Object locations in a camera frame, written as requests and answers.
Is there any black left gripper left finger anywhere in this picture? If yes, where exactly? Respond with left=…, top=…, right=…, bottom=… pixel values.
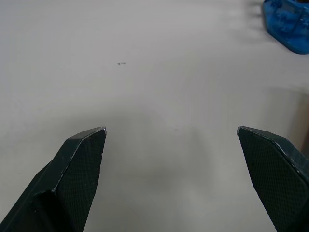
left=0, top=126, right=107, bottom=232

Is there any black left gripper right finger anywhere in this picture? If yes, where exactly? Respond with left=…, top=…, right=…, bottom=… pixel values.
left=236, top=125, right=309, bottom=232

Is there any blue plastic container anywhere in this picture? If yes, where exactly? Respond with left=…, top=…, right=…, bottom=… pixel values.
left=262, top=0, right=309, bottom=55

